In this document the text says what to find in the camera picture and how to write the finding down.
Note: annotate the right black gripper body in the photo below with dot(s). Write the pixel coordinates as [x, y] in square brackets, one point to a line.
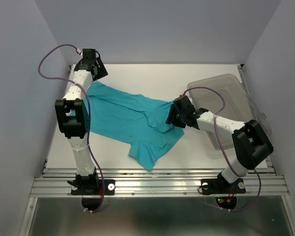
[181, 115]

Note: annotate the clear plastic bin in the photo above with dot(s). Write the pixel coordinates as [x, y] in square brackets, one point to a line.
[238, 104]

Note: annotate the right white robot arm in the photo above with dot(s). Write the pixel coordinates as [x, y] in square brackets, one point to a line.
[252, 145]

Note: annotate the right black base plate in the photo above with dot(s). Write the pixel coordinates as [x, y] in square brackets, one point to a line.
[218, 186]

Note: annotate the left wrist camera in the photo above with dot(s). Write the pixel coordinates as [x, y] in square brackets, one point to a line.
[88, 53]

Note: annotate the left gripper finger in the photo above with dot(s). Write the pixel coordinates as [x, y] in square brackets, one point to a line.
[101, 69]
[96, 74]

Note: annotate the turquoise t shirt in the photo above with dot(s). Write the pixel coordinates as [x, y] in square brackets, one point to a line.
[134, 119]

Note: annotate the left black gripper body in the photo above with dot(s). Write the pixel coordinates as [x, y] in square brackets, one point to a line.
[95, 64]

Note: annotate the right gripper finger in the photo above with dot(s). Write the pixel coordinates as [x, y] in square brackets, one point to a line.
[172, 116]
[179, 122]

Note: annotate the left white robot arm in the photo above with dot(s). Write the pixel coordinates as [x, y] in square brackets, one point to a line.
[74, 122]

